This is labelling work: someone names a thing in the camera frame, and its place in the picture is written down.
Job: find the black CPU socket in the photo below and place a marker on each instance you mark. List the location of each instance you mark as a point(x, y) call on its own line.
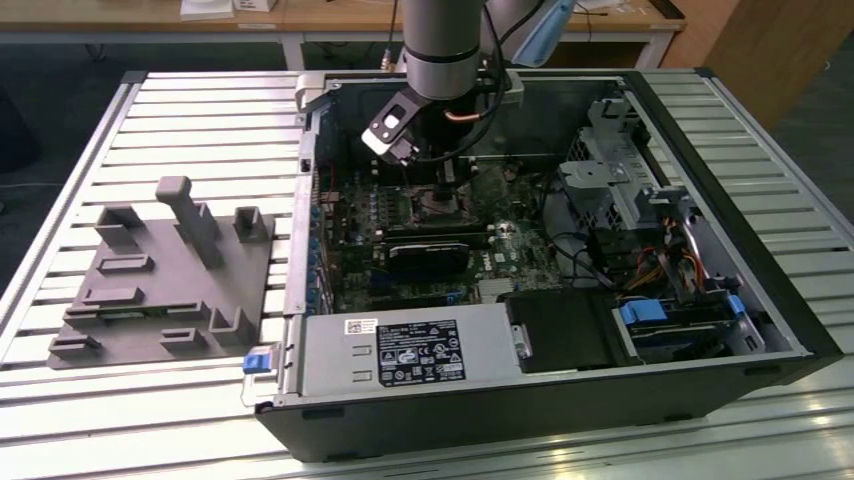
point(427, 215)

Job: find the pale blue teach pendant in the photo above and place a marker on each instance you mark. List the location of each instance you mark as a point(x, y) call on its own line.
point(543, 35)

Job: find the black graphics card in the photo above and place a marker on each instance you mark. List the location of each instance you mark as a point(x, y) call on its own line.
point(427, 255)

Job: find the silver metal drive cage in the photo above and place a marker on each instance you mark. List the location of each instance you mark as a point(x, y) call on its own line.
point(601, 195)

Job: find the green motherboard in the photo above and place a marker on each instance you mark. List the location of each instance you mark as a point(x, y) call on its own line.
point(514, 260)

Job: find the silver chipset heatsink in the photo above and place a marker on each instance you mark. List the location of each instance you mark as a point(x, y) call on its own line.
point(496, 289)

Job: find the black plastic fan shroud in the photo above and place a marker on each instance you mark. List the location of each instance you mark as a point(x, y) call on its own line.
point(563, 330)

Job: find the hard disk in blue carrier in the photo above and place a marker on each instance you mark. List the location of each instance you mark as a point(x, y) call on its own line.
point(642, 312)

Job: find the white cardboard box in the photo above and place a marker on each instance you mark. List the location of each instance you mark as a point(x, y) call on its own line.
point(207, 7)

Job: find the grey power supply unit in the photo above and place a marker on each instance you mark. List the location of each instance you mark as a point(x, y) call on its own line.
point(334, 350)

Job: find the brown wooden cabinet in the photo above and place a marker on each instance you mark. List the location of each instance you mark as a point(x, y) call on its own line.
point(781, 55)

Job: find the small blue plastic clip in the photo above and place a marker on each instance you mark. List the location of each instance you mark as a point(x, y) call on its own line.
point(735, 306)

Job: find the blue case latch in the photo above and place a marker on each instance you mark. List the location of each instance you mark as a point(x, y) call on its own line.
point(259, 361)

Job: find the grey plastic parts rack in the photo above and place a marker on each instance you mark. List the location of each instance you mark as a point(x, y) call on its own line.
point(154, 300)

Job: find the black open PC case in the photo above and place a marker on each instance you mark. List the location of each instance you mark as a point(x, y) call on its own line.
point(534, 420)

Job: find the white and silver wrist camera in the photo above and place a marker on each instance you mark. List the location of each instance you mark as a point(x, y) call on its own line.
point(390, 125)

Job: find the wooden desk with white frame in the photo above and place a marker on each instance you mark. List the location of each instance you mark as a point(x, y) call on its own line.
point(200, 20)

